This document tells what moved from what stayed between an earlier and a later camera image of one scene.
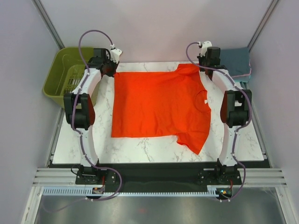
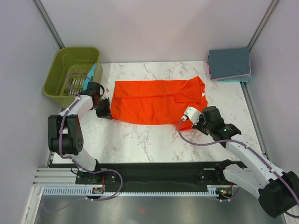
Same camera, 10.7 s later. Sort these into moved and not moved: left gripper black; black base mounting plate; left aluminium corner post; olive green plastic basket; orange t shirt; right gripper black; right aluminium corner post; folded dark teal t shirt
Moved: orange t shirt; left gripper black; right gripper black
Not moved: folded dark teal t shirt; left aluminium corner post; black base mounting plate; right aluminium corner post; olive green plastic basket
